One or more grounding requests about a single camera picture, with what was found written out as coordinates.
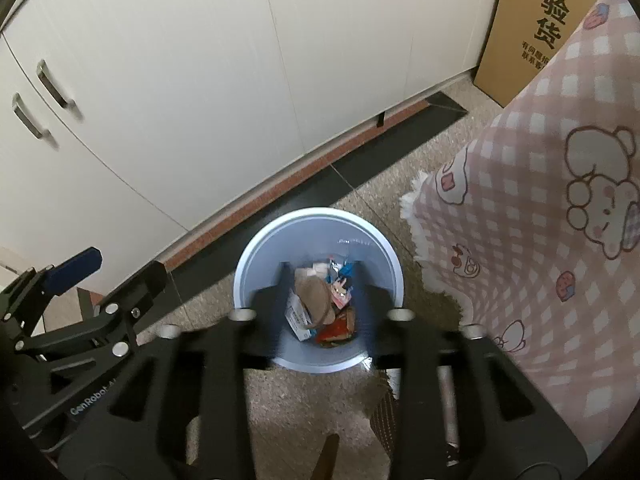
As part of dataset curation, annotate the red snack wrapper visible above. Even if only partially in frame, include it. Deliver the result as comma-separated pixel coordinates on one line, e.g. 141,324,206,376
314,307,356,347

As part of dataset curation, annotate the cardboard box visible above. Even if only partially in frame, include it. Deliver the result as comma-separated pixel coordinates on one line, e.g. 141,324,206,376
474,0,597,107

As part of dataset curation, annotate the white low cabinet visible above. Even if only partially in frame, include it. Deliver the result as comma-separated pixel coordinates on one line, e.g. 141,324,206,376
1,0,496,292

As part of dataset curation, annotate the brown wooden chair leg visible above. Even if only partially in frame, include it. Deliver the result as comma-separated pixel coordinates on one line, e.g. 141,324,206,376
310,434,340,480

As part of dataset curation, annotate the brown paper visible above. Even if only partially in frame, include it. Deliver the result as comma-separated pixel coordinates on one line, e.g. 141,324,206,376
294,276,335,330

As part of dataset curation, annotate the pink torn wrapper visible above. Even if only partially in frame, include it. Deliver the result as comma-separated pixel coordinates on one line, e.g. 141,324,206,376
329,276,352,311

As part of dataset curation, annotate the white torn paper box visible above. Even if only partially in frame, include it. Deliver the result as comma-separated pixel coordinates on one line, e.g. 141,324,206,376
285,292,318,342

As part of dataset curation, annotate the light blue trash bin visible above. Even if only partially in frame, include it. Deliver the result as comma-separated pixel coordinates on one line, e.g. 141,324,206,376
233,207,405,374

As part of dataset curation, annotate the blue cookie wrapper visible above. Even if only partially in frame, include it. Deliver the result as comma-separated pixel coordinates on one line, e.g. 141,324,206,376
337,260,355,284

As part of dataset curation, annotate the pink checkered tablecloth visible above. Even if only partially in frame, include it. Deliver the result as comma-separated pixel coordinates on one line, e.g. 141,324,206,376
401,0,639,460

